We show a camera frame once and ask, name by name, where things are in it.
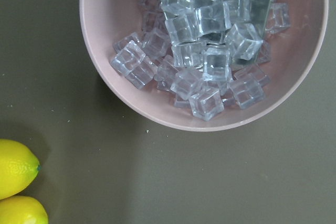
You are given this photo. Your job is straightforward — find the yellow lemon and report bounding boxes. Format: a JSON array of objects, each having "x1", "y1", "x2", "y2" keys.
[
  {"x1": 1, "y1": 196, "x2": 49, "y2": 223},
  {"x1": 1, "y1": 138, "x2": 40, "y2": 199}
]

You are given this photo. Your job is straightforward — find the pink bowl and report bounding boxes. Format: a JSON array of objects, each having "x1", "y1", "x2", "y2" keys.
[{"x1": 79, "y1": 0, "x2": 329, "y2": 132}]

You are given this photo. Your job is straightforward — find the metal ice scoop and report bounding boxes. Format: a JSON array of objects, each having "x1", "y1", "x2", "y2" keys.
[{"x1": 160, "y1": 0, "x2": 272, "y2": 70}]

